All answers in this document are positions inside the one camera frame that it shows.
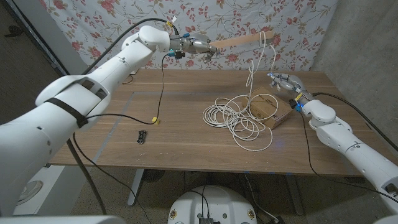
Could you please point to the dark round fan grille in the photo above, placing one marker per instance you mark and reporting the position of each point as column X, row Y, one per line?
column 153, row 175

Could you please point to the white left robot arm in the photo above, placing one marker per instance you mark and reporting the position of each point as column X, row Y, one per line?
column 102, row 74

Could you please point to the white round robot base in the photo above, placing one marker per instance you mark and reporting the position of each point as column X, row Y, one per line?
column 213, row 202

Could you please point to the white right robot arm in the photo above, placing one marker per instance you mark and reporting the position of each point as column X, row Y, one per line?
column 342, row 140

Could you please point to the white table leg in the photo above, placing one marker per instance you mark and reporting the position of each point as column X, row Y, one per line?
column 136, row 186

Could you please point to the white robot torso edge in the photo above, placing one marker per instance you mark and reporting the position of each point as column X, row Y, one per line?
column 62, row 220

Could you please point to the small yellow block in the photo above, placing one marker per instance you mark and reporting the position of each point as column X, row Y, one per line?
column 155, row 120

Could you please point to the long wooden stick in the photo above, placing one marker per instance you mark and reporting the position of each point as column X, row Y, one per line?
column 239, row 41

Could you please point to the brown cardboard package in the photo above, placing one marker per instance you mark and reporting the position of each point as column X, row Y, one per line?
column 264, row 109

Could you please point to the small black toy car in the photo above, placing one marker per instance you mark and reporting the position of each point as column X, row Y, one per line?
column 141, row 137

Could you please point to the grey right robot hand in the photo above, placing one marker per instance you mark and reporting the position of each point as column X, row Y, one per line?
column 292, row 82

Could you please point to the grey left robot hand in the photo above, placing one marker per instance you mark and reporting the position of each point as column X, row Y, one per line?
column 199, row 43

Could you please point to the dark baseboard rail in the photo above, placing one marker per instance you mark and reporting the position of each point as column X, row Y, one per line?
column 46, row 49

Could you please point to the grey table leg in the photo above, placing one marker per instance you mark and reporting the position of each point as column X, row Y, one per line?
column 294, row 193

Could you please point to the floral backdrop cloth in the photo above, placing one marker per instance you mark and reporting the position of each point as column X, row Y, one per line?
column 295, row 18

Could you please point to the white round disc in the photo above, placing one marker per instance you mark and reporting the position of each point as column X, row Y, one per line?
column 29, row 190

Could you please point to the black floor object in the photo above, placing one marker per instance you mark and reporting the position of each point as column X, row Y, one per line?
column 13, row 31

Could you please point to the white floor platform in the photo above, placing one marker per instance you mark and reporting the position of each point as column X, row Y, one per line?
column 53, row 186

